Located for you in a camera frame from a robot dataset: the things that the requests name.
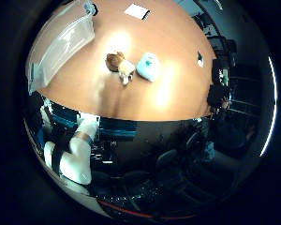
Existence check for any clear plastic container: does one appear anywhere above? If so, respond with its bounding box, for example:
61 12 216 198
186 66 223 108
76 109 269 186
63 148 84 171
25 0 97 95

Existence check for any white paper sheet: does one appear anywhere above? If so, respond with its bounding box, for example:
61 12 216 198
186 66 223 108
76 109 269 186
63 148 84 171
124 3 152 21

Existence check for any brown plush toy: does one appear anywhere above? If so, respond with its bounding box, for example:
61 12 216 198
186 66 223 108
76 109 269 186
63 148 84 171
105 51 126 73

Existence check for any small white table tag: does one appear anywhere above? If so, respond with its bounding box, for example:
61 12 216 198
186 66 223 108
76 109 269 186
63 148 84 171
196 51 205 68

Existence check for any black pen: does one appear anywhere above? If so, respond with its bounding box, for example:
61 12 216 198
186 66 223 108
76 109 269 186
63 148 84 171
141 9 152 23

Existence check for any dark office chair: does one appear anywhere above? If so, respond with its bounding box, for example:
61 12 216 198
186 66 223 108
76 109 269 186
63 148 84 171
155 148 180 170

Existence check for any blue striped bar under table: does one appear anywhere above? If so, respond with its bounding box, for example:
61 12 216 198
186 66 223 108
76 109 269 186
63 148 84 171
51 104 139 141

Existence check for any small cream plush toy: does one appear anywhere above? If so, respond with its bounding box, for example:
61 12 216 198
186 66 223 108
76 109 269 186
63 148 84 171
117 59 137 86

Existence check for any white ceiling light strip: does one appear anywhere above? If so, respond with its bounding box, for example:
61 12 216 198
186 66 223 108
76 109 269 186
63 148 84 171
259 55 278 158

